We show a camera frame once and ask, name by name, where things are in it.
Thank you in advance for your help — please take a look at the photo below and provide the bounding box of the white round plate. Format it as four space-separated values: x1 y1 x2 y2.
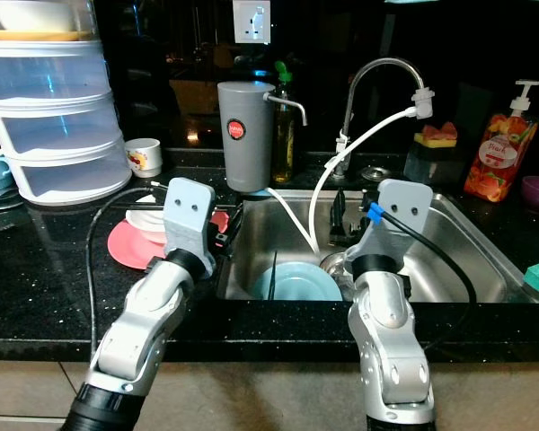
126 193 172 249

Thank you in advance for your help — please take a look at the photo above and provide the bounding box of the stainless steel bowl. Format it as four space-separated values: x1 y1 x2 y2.
319 251 360 290

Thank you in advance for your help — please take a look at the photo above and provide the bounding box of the round metal drain cap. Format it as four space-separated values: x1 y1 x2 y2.
359 165 393 183

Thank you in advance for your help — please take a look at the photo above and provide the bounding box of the light blue plate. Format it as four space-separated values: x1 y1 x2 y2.
252 261 344 303

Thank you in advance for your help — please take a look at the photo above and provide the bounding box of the green-capped oil bottle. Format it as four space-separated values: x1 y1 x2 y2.
269 61 297 185

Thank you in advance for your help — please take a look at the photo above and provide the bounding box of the black sponge holder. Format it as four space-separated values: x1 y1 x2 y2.
404 139 468 188

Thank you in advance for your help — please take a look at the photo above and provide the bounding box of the grey water filter canister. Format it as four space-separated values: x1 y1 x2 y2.
217 79 308 194

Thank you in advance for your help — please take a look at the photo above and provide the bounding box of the pink round plate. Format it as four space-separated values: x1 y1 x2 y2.
108 218 172 271

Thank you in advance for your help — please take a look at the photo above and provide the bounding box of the white printed mug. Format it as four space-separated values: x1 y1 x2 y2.
124 138 163 179

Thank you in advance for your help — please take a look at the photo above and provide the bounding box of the yellow and red sponge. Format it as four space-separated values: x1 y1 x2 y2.
413 122 459 149

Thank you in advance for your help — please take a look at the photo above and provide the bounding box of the stainless steel sink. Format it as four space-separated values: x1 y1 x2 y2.
216 189 535 303

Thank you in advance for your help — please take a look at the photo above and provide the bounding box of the orange pump soap bottle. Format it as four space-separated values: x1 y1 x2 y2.
464 80 539 203

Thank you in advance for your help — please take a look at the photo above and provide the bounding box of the chrome gooseneck faucet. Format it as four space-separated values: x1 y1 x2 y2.
337 57 432 176

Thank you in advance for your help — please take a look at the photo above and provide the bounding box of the white three-tier plastic rack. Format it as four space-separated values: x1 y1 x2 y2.
0 40 133 207

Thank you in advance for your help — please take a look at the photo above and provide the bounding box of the yellow plate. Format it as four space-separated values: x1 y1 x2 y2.
0 30 95 44

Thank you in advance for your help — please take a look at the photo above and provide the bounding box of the white bowl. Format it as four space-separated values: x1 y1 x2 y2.
0 0 91 33

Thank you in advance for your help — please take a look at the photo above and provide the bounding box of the white canister hose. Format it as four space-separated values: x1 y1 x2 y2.
265 186 320 258

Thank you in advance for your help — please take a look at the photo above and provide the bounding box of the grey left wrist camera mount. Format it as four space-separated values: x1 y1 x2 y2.
163 178 219 256

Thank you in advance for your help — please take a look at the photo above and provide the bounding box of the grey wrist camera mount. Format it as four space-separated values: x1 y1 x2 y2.
359 178 435 261
163 178 219 256

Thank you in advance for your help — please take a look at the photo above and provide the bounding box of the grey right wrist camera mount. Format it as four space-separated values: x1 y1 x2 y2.
359 178 435 261

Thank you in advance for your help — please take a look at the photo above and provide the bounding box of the white faucet hose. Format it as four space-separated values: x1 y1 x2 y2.
308 85 435 258

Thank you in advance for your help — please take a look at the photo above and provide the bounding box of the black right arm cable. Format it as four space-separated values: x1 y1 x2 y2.
367 205 479 347

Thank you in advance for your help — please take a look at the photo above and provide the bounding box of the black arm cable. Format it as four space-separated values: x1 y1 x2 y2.
367 205 479 347
85 186 172 351

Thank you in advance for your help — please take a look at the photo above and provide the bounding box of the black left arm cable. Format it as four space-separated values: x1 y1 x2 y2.
85 186 172 351

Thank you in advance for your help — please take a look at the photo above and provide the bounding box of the white wall socket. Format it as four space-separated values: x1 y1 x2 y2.
233 0 272 44

